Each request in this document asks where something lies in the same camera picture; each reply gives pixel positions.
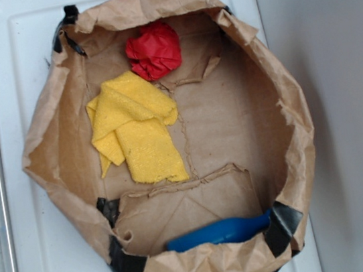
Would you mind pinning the brown paper bag bin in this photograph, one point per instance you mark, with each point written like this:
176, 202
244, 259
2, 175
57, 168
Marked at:
243, 130

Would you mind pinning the yellow cloth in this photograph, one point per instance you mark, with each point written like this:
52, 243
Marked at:
129, 119

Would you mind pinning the blue plastic bottle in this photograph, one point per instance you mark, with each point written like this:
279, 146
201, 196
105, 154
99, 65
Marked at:
230, 230

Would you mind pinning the red crumpled cloth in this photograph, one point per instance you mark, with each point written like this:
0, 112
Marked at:
156, 52

